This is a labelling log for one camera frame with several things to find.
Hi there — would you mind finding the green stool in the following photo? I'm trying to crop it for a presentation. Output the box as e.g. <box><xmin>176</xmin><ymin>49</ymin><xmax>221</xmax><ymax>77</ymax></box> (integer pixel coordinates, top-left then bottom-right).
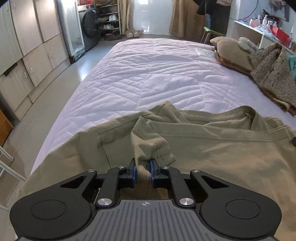
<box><xmin>201</xmin><ymin>27</ymin><xmax>226</xmax><ymax>43</ymax></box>

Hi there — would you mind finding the metal shoe rack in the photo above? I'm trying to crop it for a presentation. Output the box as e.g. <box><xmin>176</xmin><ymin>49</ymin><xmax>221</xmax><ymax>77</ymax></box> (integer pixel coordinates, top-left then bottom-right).
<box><xmin>96</xmin><ymin>0</ymin><xmax>122</xmax><ymax>40</ymax></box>

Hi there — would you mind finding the brown tweed garment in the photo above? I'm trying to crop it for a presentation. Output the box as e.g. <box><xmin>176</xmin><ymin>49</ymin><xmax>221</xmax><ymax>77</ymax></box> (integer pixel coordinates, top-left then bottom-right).
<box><xmin>248</xmin><ymin>42</ymin><xmax>296</xmax><ymax>116</ymax></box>

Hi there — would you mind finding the khaki t-shirt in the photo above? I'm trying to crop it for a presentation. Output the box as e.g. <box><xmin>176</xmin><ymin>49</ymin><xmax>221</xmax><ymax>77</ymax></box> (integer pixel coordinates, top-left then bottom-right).
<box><xmin>20</xmin><ymin>101</ymin><xmax>296</xmax><ymax>241</ymax></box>

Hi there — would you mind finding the row of cosmetic bottles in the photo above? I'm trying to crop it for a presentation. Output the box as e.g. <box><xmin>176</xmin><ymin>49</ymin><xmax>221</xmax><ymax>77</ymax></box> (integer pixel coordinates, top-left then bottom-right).
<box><xmin>248</xmin><ymin>14</ymin><xmax>281</xmax><ymax>28</ymax></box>

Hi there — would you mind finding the grey plush cloth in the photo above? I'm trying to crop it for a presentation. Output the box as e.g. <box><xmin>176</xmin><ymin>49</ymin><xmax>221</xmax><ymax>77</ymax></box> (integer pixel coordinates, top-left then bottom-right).
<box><xmin>238</xmin><ymin>37</ymin><xmax>259</xmax><ymax>52</ymax></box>

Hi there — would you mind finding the hanging wall bag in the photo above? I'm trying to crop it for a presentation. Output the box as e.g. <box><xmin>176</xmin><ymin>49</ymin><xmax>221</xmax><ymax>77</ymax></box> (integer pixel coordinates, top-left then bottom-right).
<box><xmin>270</xmin><ymin>0</ymin><xmax>289</xmax><ymax>22</ymax></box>

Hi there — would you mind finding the beige wardrobe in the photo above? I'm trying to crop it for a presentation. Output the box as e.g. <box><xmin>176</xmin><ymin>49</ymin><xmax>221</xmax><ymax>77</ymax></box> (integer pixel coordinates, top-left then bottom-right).
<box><xmin>0</xmin><ymin>0</ymin><xmax>71</xmax><ymax>116</ymax></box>

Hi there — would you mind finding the beige curtain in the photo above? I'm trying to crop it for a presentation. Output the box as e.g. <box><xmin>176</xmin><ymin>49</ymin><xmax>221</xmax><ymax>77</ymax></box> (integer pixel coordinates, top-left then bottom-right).
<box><xmin>118</xmin><ymin>0</ymin><xmax>131</xmax><ymax>35</ymax></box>
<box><xmin>170</xmin><ymin>0</ymin><xmax>206</xmax><ymax>39</ymax></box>

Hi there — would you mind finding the brown wooden cabinet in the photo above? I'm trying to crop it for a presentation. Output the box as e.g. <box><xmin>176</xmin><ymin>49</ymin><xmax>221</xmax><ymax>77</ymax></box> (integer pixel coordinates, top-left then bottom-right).
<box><xmin>0</xmin><ymin>109</ymin><xmax>15</xmax><ymax>146</ymax></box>

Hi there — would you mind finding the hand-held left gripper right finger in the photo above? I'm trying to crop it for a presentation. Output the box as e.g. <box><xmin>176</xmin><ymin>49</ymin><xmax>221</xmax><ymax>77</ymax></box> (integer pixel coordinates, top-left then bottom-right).
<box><xmin>148</xmin><ymin>158</ymin><xmax>229</xmax><ymax>207</ymax></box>

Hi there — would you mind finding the white metal rack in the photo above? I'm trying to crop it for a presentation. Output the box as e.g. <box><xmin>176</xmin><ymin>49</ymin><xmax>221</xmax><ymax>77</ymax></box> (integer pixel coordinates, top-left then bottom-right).
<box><xmin>0</xmin><ymin>146</ymin><xmax>26</xmax><ymax>212</ymax></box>

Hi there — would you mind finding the white side desk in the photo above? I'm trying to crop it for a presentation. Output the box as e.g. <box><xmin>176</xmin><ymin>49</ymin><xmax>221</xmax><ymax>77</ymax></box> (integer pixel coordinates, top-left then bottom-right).
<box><xmin>233</xmin><ymin>20</ymin><xmax>296</xmax><ymax>56</ymax></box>

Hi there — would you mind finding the bed with lilac quilt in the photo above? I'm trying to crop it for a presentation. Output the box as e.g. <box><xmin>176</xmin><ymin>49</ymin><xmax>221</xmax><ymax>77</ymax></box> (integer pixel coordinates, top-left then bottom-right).
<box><xmin>30</xmin><ymin>38</ymin><xmax>296</xmax><ymax>173</ymax></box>

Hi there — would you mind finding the teal printed blanket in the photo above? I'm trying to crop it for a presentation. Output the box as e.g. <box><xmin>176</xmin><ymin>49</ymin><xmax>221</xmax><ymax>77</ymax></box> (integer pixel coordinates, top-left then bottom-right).
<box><xmin>287</xmin><ymin>54</ymin><xmax>296</xmax><ymax>81</ymax></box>

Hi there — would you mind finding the dark grey washing machine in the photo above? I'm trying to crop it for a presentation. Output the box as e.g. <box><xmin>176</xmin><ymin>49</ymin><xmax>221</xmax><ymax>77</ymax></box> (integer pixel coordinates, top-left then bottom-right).
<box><xmin>77</xmin><ymin>5</ymin><xmax>101</xmax><ymax>51</ymax></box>

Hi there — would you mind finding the black wall cable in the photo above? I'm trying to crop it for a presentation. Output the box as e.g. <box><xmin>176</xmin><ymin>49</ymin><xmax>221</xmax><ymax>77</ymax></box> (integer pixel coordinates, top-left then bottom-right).
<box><xmin>245</xmin><ymin>0</ymin><xmax>259</xmax><ymax>20</ymax></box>

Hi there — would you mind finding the tan fleece garment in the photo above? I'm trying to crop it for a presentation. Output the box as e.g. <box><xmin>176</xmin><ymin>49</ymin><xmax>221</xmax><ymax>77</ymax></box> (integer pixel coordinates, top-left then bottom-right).
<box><xmin>210</xmin><ymin>37</ymin><xmax>256</xmax><ymax>76</ymax></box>

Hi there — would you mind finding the red box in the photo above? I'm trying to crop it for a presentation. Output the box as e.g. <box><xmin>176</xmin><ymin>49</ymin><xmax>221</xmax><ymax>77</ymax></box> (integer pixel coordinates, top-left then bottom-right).
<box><xmin>269</xmin><ymin>25</ymin><xmax>293</xmax><ymax>48</ymax></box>

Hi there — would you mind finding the paper sheet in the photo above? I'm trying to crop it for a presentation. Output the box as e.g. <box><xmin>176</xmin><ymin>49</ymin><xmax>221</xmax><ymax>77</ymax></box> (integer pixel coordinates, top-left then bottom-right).
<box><xmin>195</xmin><ymin>47</ymin><xmax>216</xmax><ymax>58</ymax></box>

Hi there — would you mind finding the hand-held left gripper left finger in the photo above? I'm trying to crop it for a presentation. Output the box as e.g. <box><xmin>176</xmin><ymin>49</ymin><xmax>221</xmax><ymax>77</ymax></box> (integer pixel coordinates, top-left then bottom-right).
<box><xmin>60</xmin><ymin>158</ymin><xmax>138</xmax><ymax>207</ymax></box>

